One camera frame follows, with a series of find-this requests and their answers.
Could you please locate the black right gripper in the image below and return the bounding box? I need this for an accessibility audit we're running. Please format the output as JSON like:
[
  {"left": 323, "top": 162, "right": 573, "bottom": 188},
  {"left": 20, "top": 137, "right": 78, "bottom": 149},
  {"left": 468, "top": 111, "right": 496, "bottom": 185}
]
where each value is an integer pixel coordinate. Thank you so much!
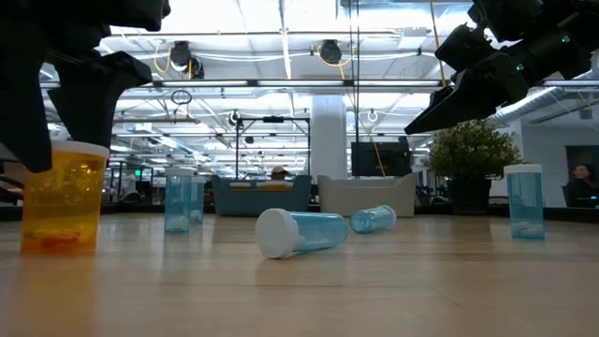
[{"left": 404, "top": 32, "right": 592, "bottom": 136}]

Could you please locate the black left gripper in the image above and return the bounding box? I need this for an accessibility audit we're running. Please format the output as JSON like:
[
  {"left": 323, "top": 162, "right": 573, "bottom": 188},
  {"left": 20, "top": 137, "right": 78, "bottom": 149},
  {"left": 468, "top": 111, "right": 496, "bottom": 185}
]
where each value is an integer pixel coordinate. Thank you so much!
[{"left": 0, "top": 0, "right": 172, "bottom": 173}]

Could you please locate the blue pill bottle white cap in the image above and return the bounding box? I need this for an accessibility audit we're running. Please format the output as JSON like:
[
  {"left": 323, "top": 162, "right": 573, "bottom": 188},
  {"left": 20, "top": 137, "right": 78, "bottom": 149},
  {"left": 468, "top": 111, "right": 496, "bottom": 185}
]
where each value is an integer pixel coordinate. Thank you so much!
[
  {"left": 254, "top": 208, "right": 350, "bottom": 260},
  {"left": 163, "top": 167, "right": 196, "bottom": 235},
  {"left": 349, "top": 204, "right": 398, "bottom": 235},
  {"left": 504, "top": 163, "right": 547, "bottom": 242},
  {"left": 189, "top": 175, "right": 208, "bottom": 225}
]

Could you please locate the light grey plastic bin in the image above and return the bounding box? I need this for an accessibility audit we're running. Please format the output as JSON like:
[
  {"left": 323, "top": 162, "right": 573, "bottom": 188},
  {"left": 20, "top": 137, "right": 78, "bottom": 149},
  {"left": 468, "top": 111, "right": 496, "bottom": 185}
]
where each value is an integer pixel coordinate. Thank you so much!
[{"left": 316, "top": 172, "right": 417, "bottom": 218}]

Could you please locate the teal plastic bin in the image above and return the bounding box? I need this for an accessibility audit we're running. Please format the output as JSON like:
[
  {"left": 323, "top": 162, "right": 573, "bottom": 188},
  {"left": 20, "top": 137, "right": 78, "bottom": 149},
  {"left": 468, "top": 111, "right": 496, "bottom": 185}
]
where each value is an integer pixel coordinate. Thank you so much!
[{"left": 210, "top": 173, "right": 314, "bottom": 218}]

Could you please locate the black monitor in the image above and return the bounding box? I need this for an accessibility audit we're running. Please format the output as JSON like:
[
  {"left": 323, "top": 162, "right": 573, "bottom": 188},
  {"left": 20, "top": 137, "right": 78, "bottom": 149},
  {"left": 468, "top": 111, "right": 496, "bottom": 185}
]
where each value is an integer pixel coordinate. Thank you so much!
[{"left": 350, "top": 137, "right": 412, "bottom": 178}]

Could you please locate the white round column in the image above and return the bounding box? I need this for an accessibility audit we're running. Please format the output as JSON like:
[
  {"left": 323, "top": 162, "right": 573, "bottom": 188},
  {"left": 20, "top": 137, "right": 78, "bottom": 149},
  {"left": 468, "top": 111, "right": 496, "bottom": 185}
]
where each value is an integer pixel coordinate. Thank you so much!
[{"left": 310, "top": 95, "right": 348, "bottom": 182}]

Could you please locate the long ceiling light bar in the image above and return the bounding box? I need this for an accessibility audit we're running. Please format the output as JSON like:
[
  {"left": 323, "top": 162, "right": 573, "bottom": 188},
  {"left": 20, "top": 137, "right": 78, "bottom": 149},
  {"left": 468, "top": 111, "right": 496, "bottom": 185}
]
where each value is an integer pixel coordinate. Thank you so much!
[{"left": 39, "top": 77, "right": 599, "bottom": 91}]

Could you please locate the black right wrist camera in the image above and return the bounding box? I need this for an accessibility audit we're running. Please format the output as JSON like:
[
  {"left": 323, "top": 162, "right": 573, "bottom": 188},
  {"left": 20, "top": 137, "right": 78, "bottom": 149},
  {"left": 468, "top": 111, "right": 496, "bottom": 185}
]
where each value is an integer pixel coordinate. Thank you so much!
[{"left": 433, "top": 22, "right": 498, "bottom": 72}]

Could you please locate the silver ventilation duct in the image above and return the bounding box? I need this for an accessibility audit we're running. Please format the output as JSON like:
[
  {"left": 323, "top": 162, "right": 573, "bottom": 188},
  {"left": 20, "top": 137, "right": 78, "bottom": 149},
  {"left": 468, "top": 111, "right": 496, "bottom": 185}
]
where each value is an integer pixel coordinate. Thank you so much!
[{"left": 486, "top": 51, "right": 599, "bottom": 125}]

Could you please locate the black hanging cable with coil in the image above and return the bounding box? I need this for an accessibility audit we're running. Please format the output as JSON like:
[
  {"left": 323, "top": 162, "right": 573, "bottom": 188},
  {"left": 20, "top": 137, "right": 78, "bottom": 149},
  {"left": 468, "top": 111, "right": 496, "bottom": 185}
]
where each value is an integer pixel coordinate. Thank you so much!
[{"left": 347, "top": 0, "right": 362, "bottom": 141}]

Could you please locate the black ceiling cable reel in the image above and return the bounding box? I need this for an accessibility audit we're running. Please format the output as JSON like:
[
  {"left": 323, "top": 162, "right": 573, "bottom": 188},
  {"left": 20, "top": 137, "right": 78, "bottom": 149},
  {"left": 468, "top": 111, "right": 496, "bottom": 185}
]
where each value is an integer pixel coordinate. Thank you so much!
[
  {"left": 319, "top": 39, "right": 343, "bottom": 66},
  {"left": 168, "top": 40, "right": 206, "bottom": 81}
]

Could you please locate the black metal table frame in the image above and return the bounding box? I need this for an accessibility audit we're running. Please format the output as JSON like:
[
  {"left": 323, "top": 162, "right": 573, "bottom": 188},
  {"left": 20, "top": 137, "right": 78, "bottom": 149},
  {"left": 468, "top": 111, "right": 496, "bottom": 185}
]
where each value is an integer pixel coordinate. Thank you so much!
[{"left": 0, "top": 201, "right": 599, "bottom": 224}]

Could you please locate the black metal stand frame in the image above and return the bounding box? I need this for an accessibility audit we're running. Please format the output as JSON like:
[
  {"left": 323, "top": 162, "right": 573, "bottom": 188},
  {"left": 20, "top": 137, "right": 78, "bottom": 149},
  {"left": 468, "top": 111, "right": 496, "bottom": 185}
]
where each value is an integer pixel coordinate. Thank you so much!
[{"left": 235, "top": 115, "right": 312, "bottom": 179}]

